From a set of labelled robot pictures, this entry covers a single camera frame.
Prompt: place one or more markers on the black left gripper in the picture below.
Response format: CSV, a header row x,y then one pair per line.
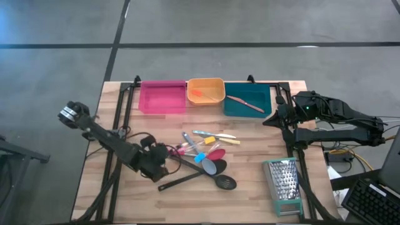
x,y
153,162

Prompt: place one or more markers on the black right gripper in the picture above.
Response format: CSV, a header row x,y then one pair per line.
x,y
287,112

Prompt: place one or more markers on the red silicone spoon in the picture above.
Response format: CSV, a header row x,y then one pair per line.
x,y
216,154

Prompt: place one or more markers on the black slotted serving spoon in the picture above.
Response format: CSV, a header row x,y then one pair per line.
x,y
225,182

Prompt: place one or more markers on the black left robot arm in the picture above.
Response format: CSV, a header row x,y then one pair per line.
x,y
106,140

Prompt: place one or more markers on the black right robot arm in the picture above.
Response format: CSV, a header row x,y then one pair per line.
x,y
331,135

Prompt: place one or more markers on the blue plastic bin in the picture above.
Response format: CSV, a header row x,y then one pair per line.
x,y
259,93

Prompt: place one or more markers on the pink plastic bin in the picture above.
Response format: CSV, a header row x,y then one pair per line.
x,y
162,98

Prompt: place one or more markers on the metal box grater teal trim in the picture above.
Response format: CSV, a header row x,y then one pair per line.
x,y
282,184

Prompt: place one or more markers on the yellow plastic bin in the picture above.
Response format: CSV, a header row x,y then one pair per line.
x,y
215,86

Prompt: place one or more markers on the black keyboard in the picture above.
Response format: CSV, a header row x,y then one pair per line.
x,y
368,203

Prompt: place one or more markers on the computer monitor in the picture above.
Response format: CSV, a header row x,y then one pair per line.
x,y
392,168

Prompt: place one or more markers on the black cart frame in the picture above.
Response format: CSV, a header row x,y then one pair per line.
x,y
22,150

